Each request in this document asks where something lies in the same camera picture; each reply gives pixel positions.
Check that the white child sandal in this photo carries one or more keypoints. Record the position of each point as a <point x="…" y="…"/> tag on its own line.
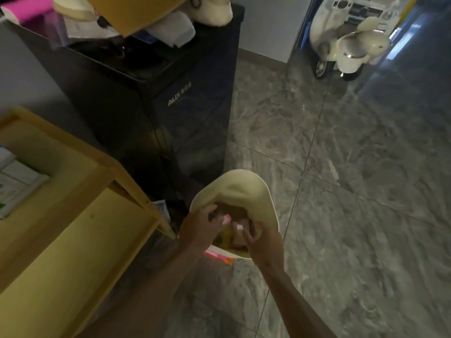
<point x="90" y="29"/>
<point x="211" y="10"/>
<point x="74" y="8"/>

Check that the pink white pen tool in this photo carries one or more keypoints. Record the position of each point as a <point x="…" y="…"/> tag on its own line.
<point x="24" y="8"/>

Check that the white toy scooter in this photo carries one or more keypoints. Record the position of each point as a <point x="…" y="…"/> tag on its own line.
<point x="352" y="49"/>

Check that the person's right hand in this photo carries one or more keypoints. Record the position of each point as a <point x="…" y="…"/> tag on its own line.
<point x="264" y="246"/>

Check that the person's right forearm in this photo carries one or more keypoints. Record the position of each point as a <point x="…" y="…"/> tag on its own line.
<point x="299" y="306"/>

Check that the cream trash bin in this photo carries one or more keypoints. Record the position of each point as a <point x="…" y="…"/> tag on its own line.
<point x="239" y="188"/>

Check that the white toy car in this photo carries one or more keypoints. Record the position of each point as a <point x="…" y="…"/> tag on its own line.
<point x="370" y="10"/>

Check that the yellow wooden stool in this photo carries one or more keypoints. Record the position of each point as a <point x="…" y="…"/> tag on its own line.
<point x="70" y="242"/>

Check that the person's left hand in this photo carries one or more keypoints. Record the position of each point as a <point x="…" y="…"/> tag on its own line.
<point x="197" y="232"/>

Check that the person's left forearm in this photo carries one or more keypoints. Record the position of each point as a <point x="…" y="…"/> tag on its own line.
<point x="151" y="299"/>

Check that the white folded paper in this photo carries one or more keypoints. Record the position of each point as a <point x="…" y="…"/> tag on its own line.
<point x="174" y="29"/>

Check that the brown cardboard sheet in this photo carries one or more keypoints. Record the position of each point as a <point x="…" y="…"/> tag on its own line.
<point x="141" y="12"/>

